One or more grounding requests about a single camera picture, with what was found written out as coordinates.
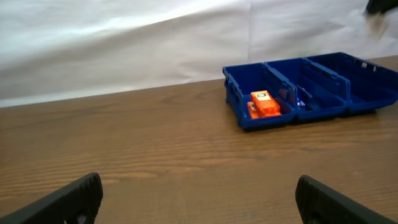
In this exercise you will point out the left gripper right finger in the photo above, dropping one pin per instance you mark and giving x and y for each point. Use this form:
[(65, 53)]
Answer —
[(326, 205)]

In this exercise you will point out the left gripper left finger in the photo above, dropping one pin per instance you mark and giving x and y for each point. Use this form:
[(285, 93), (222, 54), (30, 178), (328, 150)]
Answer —
[(62, 202)]

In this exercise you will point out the blue candy pack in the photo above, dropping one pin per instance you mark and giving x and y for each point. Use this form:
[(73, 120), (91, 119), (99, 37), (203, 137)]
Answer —
[(301, 104)]

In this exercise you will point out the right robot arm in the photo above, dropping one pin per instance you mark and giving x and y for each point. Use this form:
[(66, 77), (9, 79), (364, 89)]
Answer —
[(381, 5)]

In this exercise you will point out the blue tray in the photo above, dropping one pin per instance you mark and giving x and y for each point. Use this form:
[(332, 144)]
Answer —
[(326, 109)]

